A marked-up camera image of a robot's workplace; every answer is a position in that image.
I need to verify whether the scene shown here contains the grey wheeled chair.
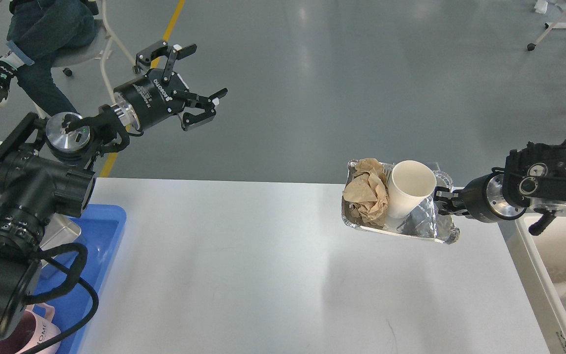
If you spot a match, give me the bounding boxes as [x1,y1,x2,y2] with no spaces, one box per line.
[32,0,141,121]

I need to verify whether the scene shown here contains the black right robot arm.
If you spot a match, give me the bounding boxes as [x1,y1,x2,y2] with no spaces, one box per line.
[433,138,566,236]

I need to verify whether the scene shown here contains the brown paper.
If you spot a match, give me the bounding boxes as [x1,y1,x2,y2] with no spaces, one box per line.
[343,158,390,228]

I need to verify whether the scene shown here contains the pink ribbed mug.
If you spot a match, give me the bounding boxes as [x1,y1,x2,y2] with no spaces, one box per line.
[0,303,61,354]

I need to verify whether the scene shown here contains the stainless steel rectangular tray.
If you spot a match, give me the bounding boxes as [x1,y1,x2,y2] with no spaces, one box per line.
[40,213,82,250]

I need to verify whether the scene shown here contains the white paper cup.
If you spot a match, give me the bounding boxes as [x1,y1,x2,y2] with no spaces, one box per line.
[387,160,437,219]

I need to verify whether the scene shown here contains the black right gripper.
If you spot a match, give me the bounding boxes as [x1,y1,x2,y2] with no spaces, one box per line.
[434,173,527,223]

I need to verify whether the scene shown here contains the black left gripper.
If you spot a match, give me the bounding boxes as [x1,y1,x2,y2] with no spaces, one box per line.
[113,40,228,132]

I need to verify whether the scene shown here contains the seated person in jeans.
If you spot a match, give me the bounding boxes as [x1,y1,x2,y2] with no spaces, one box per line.
[0,0,97,116]

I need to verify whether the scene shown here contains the white plastic bin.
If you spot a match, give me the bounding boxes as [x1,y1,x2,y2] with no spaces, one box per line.
[500,213,566,354]

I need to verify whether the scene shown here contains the aluminium foil tray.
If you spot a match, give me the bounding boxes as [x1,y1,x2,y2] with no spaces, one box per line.
[341,159,460,244]

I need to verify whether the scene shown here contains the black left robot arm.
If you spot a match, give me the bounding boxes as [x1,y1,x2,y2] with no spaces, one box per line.
[0,40,228,354]

